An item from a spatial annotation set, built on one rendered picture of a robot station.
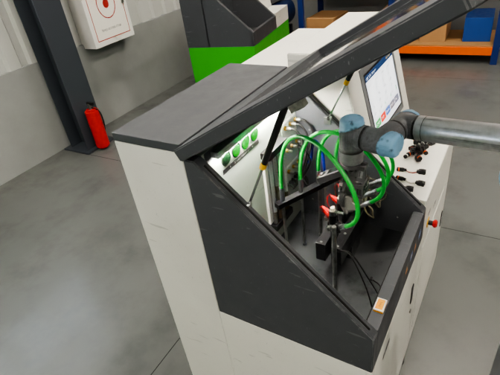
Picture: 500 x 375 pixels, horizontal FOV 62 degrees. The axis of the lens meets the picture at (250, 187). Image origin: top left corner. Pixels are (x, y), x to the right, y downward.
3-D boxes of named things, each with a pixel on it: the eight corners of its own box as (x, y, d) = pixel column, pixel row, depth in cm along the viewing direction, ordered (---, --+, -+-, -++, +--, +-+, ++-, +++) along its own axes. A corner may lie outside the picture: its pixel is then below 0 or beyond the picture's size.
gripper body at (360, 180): (361, 202, 136) (362, 170, 129) (336, 196, 140) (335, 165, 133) (369, 189, 141) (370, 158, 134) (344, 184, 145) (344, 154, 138)
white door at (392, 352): (369, 470, 168) (376, 369, 131) (363, 467, 169) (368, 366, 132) (408, 344, 212) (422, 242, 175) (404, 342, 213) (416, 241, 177)
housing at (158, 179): (245, 421, 200) (178, 144, 119) (199, 396, 214) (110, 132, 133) (347, 242, 296) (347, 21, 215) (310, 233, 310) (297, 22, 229)
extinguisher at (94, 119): (103, 150, 471) (87, 105, 442) (94, 148, 478) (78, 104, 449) (114, 143, 483) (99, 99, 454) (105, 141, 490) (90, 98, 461)
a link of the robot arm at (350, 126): (357, 125, 121) (332, 119, 126) (356, 158, 127) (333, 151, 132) (372, 115, 125) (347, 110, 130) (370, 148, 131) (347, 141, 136)
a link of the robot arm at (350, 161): (335, 153, 131) (344, 141, 137) (335, 166, 133) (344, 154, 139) (359, 157, 127) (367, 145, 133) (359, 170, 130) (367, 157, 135)
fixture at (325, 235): (341, 279, 158) (341, 249, 150) (316, 271, 163) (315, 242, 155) (369, 226, 181) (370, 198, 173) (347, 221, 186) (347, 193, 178)
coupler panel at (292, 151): (292, 185, 176) (287, 117, 159) (285, 184, 178) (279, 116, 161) (305, 170, 185) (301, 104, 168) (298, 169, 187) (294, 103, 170)
